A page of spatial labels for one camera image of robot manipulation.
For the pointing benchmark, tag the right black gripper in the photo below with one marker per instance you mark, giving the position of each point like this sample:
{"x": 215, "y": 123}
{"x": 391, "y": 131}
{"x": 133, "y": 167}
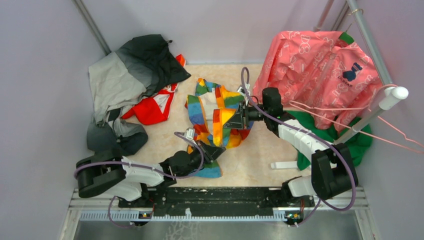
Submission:
{"x": 235, "y": 121}

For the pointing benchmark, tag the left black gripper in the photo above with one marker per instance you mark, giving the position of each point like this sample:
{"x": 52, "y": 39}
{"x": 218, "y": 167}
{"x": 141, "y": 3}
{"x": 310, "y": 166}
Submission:
{"x": 212, "y": 152}

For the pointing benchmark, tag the rainbow striped jacket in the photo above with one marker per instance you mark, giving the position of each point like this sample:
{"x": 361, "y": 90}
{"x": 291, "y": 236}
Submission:
{"x": 209, "y": 108}

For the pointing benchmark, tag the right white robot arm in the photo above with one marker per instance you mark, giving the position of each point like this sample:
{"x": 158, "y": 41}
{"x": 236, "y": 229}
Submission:
{"x": 332, "y": 168}

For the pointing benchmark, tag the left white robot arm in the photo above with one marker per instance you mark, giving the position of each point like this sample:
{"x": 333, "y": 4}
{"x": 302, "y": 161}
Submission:
{"x": 113, "y": 174}

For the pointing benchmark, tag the pink patterned jacket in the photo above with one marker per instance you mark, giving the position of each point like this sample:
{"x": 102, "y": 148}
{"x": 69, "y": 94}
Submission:
{"x": 286, "y": 64}

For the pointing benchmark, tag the grey black jacket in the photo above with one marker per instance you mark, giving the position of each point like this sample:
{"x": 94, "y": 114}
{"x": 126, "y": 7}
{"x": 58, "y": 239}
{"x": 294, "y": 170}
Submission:
{"x": 114, "y": 91}

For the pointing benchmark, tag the red white garment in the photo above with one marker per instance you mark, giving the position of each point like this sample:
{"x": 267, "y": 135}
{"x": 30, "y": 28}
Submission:
{"x": 155, "y": 105}

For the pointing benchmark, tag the green garment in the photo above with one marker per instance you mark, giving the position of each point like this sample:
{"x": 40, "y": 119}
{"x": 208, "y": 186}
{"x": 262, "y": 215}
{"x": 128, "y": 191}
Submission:
{"x": 331, "y": 142}

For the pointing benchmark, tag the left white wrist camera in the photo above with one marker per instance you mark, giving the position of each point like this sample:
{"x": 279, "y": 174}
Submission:
{"x": 189, "y": 134}

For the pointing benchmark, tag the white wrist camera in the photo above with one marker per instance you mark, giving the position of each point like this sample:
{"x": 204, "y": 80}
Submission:
{"x": 244, "y": 91}
{"x": 189, "y": 134}

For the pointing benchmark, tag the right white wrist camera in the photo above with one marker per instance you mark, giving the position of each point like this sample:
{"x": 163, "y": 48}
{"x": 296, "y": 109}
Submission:
{"x": 244, "y": 91}

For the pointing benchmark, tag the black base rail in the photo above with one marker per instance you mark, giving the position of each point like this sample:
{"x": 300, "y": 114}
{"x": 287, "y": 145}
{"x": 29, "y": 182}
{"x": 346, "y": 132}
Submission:
{"x": 216, "y": 201}

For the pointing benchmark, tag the pink wire hanger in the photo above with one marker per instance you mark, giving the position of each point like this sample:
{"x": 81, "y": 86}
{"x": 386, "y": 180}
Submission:
{"x": 393, "y": 95}

